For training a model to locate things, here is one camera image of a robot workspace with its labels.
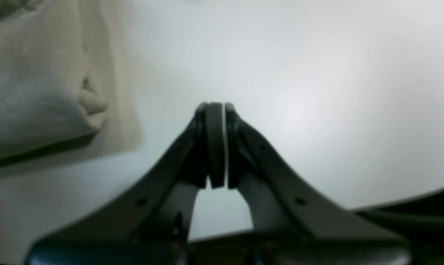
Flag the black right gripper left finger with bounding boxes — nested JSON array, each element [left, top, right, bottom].
[[25, 103, 225, 265]]

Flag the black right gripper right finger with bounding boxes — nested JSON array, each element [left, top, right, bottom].
[[225, 103, 412, 265]]

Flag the beige t-shirt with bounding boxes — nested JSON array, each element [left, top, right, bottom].
[[0, 0, 109, 164]]

